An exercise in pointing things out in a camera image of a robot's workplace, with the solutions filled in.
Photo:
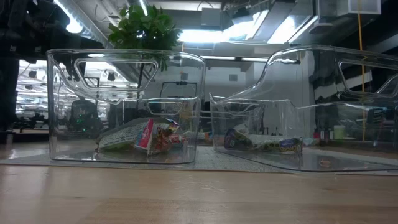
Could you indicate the ceiling light strip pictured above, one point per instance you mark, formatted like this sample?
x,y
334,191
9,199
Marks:
x,y
264,59

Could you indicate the bright ceiling light panel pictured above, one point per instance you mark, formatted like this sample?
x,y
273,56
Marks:
x,y
242,31

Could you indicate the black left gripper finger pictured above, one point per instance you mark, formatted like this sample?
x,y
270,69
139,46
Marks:
x,y
90,43

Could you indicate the green cup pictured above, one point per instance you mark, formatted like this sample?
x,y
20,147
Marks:
x,y
339,133

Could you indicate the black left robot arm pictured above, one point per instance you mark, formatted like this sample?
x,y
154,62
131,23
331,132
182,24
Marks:
x,y
28,31

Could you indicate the grey ceiling box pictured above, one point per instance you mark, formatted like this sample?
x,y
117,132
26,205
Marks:
x,y
211,17

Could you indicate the silver ventilation duct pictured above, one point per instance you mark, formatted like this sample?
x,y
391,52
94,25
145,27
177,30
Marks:
x,y
363,6

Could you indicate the blue and red granola bar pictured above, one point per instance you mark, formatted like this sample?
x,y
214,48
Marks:
x,y
124,137

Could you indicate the purple white granola bar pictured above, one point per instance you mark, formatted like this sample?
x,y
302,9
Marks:
x,y
236,140

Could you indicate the clear plastic bin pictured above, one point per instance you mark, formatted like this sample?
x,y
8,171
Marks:
x,y
62,140
280,77

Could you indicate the green potted plant black pot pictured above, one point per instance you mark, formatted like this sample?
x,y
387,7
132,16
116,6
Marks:
x,y
143,28

